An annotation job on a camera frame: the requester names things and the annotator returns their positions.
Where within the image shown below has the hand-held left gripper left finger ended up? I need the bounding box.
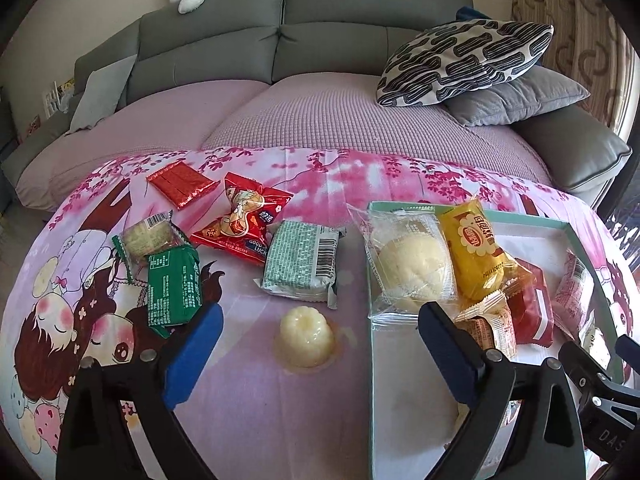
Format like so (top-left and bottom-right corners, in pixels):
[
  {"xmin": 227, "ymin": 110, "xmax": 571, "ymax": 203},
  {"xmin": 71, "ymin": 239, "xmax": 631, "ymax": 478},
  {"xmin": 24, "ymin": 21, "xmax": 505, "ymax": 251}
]
[{"xmin": 55, "ymin": 302, "xmax": 224, "ymax": 480}]

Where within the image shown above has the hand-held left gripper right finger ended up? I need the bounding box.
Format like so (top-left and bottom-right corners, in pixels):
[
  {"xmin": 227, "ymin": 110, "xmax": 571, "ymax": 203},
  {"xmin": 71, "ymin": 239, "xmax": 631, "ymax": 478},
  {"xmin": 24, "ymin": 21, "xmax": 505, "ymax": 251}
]
[{"xmin": 417, "ymin": 301, "xmax": 586, "ymax": 480}]

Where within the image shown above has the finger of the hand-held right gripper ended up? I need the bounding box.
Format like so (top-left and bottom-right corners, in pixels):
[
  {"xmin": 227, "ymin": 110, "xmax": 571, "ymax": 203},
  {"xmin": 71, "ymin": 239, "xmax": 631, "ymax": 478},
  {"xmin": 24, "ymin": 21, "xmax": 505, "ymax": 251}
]
[
  {"xmin": 557, "ymin": 340, "xmax": 640, "ymax": 466},
  {"xmin": 616, "ymin": 334, "xmax": 640, "ymax": 362}
]

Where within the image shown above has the cream snack packet with barcode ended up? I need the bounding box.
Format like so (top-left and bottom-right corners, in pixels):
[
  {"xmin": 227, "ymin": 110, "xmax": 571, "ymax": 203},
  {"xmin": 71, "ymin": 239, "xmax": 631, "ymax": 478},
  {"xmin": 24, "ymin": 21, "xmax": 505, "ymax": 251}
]
[{"xmin": 454, "ymin": 291, "xmax": 518, "ymax": 361}]

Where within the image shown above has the teal cardboard tray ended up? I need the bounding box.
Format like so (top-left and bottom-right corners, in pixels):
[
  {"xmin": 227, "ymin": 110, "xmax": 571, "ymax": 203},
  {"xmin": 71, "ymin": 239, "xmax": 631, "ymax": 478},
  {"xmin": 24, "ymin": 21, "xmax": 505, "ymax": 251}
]
[{"xmin": 367, "ymin": 201, "xmax": 626, "ymax": 480}]

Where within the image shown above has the dark green snack packet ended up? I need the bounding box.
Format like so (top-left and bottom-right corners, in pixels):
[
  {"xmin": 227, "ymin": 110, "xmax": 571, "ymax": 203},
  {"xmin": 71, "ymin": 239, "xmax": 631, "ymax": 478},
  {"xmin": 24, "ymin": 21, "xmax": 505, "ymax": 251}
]
[{"xmin": 145, "ymin": 245, "xmax": 207, "ymax": 339}]

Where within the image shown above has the pink snack packet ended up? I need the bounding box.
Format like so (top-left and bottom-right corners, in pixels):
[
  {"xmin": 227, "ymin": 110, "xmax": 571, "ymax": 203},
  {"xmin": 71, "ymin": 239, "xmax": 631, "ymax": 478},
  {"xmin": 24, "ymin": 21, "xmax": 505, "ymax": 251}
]
[{"xmin": 552, "ymin": 249, "xmax": 596, "ymax": 333}]

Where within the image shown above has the clear packet with white bun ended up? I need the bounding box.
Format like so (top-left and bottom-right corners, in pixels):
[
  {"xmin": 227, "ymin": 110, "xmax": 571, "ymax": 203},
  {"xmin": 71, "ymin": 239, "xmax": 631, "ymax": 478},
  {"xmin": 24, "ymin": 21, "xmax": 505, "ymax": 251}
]
[{"xmin": 347, "ymin": 205, "xmax": 458, "ymax": 320}]

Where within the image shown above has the dark red packet white stripe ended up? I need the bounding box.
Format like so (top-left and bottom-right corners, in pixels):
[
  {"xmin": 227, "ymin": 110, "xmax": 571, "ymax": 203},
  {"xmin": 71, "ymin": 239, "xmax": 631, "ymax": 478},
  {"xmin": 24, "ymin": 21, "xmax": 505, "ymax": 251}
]
[{"xmin": 505, "ymin": 257, "xmax": 556, "ymax": 347}]

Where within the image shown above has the yellow bread packet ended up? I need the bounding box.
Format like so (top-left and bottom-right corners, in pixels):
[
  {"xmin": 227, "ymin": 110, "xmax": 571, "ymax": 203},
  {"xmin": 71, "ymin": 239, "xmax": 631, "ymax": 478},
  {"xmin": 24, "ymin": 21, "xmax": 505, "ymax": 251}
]
[{"xmin": 436, "ymin": 197, "xmax": 531, "ymax": 306}]

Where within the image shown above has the pale yellow jelly cup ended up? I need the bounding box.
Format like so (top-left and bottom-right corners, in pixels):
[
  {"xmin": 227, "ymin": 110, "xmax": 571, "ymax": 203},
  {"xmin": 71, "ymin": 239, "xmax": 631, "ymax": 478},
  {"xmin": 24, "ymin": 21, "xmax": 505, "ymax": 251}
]
[{"xmin": 272, "ymin": 306, "xmax": 346, "ymax": 371}]

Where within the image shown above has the small clear pastry packet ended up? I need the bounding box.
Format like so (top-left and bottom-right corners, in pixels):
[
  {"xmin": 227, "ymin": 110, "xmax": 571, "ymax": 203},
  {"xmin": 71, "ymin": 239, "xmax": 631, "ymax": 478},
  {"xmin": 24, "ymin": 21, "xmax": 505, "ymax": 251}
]
[{"xmin": 111, "ymin": 212, "xmax": 183, "ymax": 286}]

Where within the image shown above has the red cartoon print snack packet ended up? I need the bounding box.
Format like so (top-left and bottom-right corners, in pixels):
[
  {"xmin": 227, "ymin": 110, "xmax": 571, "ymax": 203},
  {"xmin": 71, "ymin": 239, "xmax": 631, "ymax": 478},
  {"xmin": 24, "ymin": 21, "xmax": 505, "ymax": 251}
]
[{"xmin": 190, "ymin": 172, "xmax": 293, "ymax": 266}]

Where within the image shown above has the light green snack packet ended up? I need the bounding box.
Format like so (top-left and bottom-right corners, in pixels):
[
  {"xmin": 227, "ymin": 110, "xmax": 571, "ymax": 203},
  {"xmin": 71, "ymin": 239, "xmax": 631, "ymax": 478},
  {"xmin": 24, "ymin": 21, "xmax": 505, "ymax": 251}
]
[{"xmin": 257, "ymin": 220, "xmax": 347, "ymax": 309}]

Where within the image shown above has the red patterned packet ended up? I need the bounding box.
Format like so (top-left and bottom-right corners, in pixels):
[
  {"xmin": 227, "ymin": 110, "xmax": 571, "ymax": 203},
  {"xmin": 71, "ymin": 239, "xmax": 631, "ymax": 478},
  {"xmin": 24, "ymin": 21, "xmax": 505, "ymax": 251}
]
[{"xmin": 146, "ymin": 162, "xmax": 215, "ymax": 211}]

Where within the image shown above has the printed cartoon blanket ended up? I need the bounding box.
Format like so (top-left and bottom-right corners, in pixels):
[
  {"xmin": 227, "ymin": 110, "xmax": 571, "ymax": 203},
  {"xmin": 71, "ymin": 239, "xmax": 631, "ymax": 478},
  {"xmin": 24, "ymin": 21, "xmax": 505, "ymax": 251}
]
[{"xmin": 0, "ymin": 146, "xmax": 628, "ymax": 480}]

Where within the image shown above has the pink sofa cover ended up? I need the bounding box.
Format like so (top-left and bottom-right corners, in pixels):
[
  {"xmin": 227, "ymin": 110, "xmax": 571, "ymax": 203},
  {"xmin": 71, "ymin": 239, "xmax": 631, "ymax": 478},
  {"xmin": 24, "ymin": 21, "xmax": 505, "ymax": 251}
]
[{"xmin": 15, "ymin": 72, "xmax": 551, "ymax": 211}]

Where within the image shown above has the dark grey pillow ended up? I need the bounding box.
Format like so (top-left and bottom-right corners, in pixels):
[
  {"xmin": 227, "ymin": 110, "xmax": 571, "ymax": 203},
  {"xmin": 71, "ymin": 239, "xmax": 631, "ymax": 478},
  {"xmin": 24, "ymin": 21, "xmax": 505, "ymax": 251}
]
[{"xmin": 447, "ymin": 65, "xmax": 591, "ymax": 127}]

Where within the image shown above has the light grey pillow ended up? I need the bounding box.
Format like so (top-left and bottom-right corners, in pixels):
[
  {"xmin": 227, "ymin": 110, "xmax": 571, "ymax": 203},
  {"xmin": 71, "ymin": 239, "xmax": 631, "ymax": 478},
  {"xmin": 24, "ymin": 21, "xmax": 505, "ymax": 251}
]
[{"xmin": 65, "ymin": 55, "xmax": 137, "ymax": 135}]

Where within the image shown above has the white rack with booklets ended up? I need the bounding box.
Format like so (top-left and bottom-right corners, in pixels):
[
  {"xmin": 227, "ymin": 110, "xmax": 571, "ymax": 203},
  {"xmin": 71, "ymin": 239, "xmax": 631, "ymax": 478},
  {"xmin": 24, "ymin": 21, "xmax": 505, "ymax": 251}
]
[{"xmin": 42, "ymin": 79, "xmax": 76, "ymax": 118}]

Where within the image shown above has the black white patterned pillow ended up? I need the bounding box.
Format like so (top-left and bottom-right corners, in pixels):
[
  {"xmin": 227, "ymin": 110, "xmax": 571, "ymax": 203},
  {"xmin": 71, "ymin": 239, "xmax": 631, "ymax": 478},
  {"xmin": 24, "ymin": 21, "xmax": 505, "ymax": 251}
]
[{"xmin": 376, "ymin": 21, "xmax": 555, "ymax": 108}]

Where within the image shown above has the beige patterned curtain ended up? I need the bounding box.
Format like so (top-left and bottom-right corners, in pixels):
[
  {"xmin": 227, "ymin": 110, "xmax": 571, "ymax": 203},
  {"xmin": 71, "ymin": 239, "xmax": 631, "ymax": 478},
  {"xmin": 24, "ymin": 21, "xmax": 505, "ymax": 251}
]
[{"xmin": 512, "ymin": 0, "xmax": 640, "ymax": 136}]

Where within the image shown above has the grey sofa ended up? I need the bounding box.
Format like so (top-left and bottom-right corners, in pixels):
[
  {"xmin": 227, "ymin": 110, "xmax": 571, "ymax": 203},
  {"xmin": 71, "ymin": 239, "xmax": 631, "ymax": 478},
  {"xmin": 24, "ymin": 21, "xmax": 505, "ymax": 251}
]
[{"xmin": 0, "ymin": 0, "xmax": 633, "ymax": 211}]

